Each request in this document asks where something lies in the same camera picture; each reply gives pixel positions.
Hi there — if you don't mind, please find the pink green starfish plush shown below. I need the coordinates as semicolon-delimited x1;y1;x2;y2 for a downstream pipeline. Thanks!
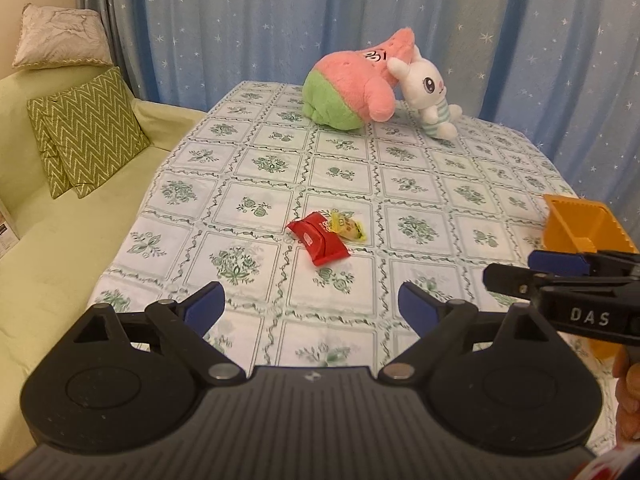
301;27;418;132

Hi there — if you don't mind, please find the red white printed cloth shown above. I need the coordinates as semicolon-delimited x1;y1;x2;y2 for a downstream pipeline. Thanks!
575;452;640;480

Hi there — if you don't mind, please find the orange plastic tray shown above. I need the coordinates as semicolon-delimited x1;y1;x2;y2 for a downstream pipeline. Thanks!
542;194;640;361

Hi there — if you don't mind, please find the red snack packet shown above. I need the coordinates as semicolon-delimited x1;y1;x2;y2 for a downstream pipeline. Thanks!
286;211;351;267

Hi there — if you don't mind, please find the beige patterned pillow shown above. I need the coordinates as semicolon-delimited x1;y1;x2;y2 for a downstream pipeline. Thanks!
11;3;115;70

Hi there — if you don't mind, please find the yellow snack packet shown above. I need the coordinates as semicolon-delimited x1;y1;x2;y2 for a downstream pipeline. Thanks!
325;210;368;242

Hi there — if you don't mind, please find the person's right hand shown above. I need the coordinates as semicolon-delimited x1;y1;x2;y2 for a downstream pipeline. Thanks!
612;347;640;443

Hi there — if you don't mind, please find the green floral tablecloth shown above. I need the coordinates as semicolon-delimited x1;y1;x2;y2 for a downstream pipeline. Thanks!
85;80;631;453

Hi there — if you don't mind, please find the light green sofa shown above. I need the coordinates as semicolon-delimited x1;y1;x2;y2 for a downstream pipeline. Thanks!
0;65;208;463

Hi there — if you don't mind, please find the blue star curtain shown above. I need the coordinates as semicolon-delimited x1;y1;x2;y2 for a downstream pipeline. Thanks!
75;0;640;201

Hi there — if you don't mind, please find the printed paper box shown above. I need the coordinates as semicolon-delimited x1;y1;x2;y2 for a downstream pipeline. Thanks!
0;204;21;257

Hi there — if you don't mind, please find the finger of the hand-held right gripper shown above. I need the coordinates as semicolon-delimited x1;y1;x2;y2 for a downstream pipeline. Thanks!
527;250;593;277
482;262;551;302

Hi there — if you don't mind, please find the green zigzag cushion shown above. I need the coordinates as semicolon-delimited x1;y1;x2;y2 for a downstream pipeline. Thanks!
44;66;151;199
26;94;72;199

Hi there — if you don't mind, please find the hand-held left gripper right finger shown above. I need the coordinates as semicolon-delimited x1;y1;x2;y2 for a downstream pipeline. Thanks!
377;281;547;387

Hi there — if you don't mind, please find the white bunny plush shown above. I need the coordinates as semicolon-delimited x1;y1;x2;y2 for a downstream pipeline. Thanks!
387;45;464;141

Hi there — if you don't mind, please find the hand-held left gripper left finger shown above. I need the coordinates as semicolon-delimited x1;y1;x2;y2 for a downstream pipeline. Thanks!
75;281;246;387

